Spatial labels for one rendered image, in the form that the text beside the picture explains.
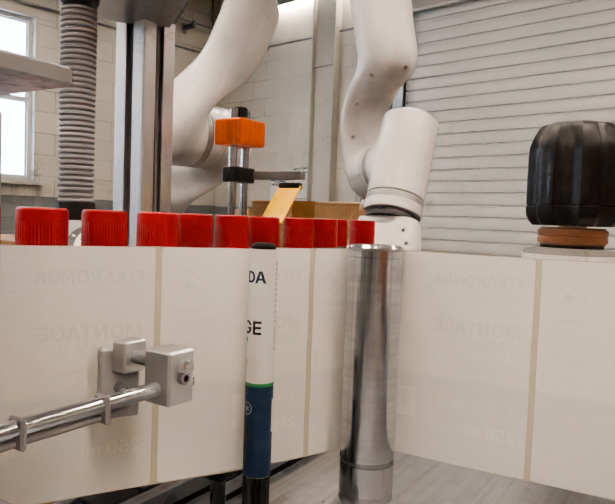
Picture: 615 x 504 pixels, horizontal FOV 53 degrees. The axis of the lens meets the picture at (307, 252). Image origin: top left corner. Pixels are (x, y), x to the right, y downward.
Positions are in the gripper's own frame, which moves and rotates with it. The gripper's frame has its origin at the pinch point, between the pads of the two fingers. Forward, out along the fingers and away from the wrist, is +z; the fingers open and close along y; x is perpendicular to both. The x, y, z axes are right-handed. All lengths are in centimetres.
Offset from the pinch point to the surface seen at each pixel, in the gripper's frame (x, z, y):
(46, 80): -64, 3, 15
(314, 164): 414, -225, -303
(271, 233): -28.3, -3.0, 1.2
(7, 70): -65, 3, 15
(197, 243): -38.1, 1.5, 1.1
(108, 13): -43, -21, -14
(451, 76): 361, -278, -150
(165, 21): -39.0, -22.2, -10.8
